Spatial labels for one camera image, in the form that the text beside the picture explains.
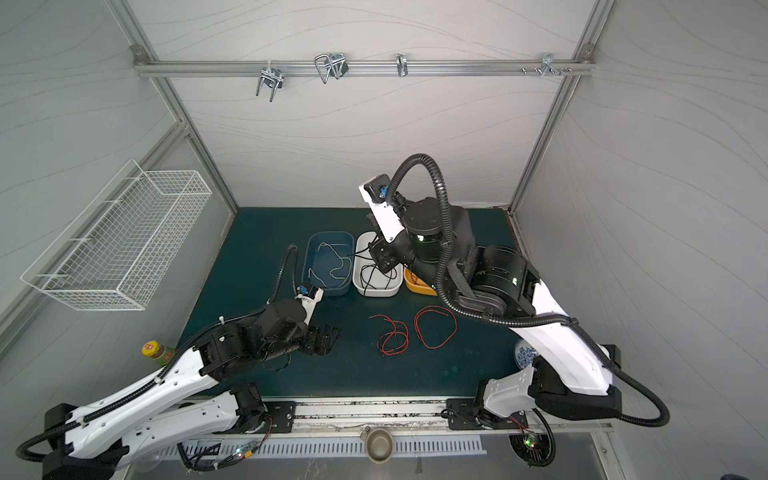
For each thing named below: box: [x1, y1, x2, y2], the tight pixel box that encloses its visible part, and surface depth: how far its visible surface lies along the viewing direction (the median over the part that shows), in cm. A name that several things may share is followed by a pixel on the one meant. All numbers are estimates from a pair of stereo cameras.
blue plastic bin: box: [302, 231, 355, 295], surface depth 106 cm
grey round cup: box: [360, 426, 394, 464], surface depth 70 cm
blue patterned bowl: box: [514, 339, 539, 370], surface depth 84 cm
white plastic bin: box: [352, 231, 403, 297], surface depth 100 cm
